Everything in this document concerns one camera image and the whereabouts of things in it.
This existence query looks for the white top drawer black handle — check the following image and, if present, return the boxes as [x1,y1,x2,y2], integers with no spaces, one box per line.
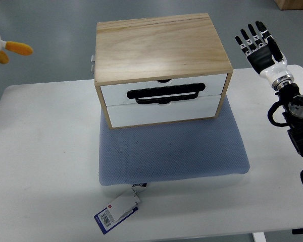
[100,74,227,106]

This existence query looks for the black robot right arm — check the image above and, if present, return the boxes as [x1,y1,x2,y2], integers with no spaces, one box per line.
[267,83,303,157]

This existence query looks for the white and blue product tag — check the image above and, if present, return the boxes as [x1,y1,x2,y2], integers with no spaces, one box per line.
[94,183,147,235]

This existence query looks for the wooden drawer cabinet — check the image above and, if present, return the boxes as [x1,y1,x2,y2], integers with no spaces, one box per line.
[94,13,233,129]

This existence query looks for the blue mesh cushion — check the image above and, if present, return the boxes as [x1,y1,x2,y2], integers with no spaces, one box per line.
[99,100,250,186]

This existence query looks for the black object at table edge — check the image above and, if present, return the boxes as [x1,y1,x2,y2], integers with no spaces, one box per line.
[292,228,303,235]

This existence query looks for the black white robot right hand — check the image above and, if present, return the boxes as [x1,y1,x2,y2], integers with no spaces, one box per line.
[235,21,294,91]

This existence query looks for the cardboard box corner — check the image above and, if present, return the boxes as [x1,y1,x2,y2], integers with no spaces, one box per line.
[275,0,303,10]

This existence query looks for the metal hinges on cabinet back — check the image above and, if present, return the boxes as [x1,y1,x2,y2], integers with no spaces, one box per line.
[90,54,95,74]

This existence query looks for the yellow white plush toy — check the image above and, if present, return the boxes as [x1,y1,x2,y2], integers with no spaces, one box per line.
[0,36,33,64]

